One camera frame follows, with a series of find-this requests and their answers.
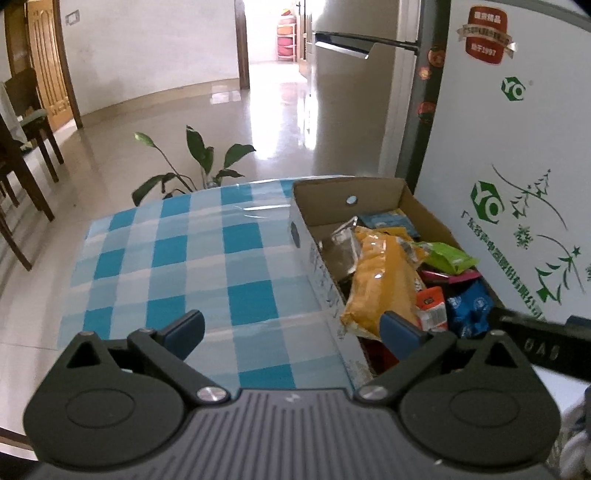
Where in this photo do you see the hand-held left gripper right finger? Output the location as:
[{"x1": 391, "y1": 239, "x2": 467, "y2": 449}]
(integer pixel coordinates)
[{"x1": 353, "y1": 310, "x2": 529, "y2": 409}]

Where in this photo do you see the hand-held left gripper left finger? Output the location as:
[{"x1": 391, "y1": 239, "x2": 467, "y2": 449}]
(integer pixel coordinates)
[{"x1": 62, "y1": 309, "x2": 232, "y2": 407}]

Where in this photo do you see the dark red snack packet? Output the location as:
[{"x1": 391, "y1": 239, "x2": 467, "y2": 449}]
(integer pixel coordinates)
[{"x1": 359, "y1": 338, "x2": 400, "y2": 378}]

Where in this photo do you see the red orange snack packet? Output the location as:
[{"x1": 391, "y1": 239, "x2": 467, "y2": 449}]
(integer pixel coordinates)
[{"x1": 416, "y1": 286, "x2": 450, "y2": 332}]

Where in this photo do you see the orange puffy snack packet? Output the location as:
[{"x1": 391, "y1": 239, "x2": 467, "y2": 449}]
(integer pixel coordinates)
[{"x1": 340, "y1": 231, "x2": 426, "y2": 343}]

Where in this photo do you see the blue white-print snack packet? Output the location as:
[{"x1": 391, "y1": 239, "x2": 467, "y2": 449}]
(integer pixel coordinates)
[{"x1": 444, "y1": 278, "x2": 493, "y2": 341}]

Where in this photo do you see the pink snack packet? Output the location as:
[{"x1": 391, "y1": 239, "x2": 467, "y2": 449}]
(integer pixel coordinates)
[{"x1": 419, "y1": 269, "x2": 482, "y2": 288}]

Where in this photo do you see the green snack packet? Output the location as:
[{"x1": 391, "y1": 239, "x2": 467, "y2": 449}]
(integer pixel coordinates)
[{"x1": 422, "y1": 242, "x2": 481, "y2": 274}]

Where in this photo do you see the clear brown snack packet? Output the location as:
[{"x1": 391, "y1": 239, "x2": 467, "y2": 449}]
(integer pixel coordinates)
[{"x1": 318, "y1": 215, "x2": 362, "y2": 283}]

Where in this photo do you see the blue yellow snack packet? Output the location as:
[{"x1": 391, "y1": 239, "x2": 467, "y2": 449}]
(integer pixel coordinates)
[{"x1": 358, "y1": 209, "x2": 419, "y2": 239}]

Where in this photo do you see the white printed cardboard box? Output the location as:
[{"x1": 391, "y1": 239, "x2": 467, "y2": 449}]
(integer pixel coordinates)
[{"x1": 288, "y1": 176, "x2": 507, "y2": 389}]

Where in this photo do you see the blue checked tablecloth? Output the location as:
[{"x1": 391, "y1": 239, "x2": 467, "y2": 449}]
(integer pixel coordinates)
[{"x1": 58, "y1": 178, "x2": 375, "y2": 393}]

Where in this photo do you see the grey patterned cloth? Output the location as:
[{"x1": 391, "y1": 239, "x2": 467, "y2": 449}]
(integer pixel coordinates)
[{"x1": 556, "y1": 387, "x2": 591, "y2": 480}]

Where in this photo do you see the green leafy plant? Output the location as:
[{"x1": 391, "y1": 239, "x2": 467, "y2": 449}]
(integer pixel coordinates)
[{"x1": 131, "y1": 126, "x2": 257, "y2": 207}]

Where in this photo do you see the large white printed carton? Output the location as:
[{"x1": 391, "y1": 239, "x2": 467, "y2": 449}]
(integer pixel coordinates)
[{"x1": 412, "y1": 0, "x2": 591, "y2": 325}]

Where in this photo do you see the grey refrigerator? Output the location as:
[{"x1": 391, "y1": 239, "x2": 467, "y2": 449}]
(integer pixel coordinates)
[{"x1": 302, "y1": 0, "x2": 452, "y2": 195}]

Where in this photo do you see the brown wooden door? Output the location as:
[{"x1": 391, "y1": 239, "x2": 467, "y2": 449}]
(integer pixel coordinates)
[{"x1": 4, "y1": 0, "x2": 85, "y2": 133}]

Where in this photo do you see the pink storage shelf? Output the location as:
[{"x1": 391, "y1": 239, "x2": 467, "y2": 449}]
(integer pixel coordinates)
[{"x1": 276, "y1": 6, "x2": 299, "y2": 64}]

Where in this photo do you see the brown door frame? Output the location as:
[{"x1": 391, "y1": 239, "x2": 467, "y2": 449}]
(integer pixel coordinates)
[{"x1": 233, "y1": 0, "x2": 251, "y2": 91}]

